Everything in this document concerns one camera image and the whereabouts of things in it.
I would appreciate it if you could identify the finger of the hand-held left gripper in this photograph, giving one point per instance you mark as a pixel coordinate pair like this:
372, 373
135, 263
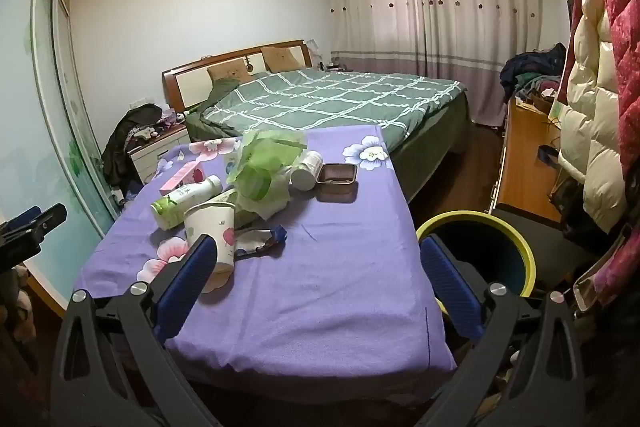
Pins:
22, 216
50, 219

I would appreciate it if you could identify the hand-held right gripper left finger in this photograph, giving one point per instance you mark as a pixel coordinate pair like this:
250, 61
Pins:
192, 277

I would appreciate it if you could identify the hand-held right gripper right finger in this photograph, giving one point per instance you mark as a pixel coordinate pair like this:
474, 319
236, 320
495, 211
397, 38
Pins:
450, 292

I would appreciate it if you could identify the yellow rimmed trash bin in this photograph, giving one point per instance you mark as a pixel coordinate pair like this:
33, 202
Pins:
480, 247

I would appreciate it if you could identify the white paper cup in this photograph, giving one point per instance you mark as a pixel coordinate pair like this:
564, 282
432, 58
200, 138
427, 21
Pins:
220, 227

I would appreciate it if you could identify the blue white snack wrapper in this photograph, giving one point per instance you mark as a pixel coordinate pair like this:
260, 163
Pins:
260, 239

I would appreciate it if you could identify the white green lotion bottle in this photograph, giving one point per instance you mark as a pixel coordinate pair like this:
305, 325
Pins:
185, 199

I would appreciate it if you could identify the pink paper box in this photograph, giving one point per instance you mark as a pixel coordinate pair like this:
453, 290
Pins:
180, 177

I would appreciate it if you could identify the green plastic bag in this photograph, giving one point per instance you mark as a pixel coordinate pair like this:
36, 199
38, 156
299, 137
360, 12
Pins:
260, 157

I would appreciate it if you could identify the white plastic jar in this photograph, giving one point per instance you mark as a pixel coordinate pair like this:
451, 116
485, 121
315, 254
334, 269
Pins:
305, 172

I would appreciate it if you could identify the brown plastic tray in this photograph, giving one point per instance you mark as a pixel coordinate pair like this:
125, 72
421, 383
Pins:
336, 174

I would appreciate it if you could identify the wardrobe with glass sliding doors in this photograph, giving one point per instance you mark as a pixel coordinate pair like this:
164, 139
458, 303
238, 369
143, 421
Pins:
45, 132

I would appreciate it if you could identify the dark clothes heap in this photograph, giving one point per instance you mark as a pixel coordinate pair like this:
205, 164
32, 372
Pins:
125, 142

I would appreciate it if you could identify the purple floral tablecloth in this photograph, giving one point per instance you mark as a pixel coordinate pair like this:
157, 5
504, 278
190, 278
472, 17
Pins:
310, 287

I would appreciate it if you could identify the white nightstand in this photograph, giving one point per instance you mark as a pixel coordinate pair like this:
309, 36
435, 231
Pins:
160, 154

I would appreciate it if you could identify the beige tote bag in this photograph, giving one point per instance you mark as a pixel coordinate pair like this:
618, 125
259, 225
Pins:
585, 287

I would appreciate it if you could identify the dark handbag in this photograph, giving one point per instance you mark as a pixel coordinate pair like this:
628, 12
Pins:
567, 202

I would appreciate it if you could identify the wooden desk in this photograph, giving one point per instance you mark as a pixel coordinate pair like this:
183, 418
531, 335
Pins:
520, 157

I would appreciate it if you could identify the purple white clothes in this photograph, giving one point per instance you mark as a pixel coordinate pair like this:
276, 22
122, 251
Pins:
167, 122

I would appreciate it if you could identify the wooden bed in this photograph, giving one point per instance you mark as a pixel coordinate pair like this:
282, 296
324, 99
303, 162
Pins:
440, 127

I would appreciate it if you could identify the pink floral garment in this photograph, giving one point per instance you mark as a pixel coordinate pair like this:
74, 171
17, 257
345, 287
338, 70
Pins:
620, 267

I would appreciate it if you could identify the pale green box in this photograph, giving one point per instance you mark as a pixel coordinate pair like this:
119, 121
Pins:
556, 112

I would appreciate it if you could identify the brown square pillow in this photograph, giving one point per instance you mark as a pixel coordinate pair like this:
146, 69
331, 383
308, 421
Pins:
280, 58
230, 71

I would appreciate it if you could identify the small brown box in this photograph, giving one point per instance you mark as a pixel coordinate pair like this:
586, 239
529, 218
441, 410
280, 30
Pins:
544, 99

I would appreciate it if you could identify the green checked quilt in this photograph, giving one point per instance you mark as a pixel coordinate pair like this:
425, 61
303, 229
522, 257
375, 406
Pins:
325, 102

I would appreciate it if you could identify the white down jacket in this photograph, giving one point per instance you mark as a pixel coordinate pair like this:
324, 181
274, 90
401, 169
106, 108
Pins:
595, 107

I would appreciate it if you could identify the pile of mixed clothes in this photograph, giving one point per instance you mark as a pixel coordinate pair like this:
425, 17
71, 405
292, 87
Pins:
530, 67

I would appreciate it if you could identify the dark wooden bedside table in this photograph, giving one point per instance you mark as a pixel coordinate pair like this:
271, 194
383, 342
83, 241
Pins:
336, 68

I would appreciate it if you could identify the pink beige curtain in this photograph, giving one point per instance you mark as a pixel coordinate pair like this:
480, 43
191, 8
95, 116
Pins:
425, 7

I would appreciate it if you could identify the red quilted jacket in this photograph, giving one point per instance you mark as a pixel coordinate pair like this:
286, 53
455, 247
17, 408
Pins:
620, 7

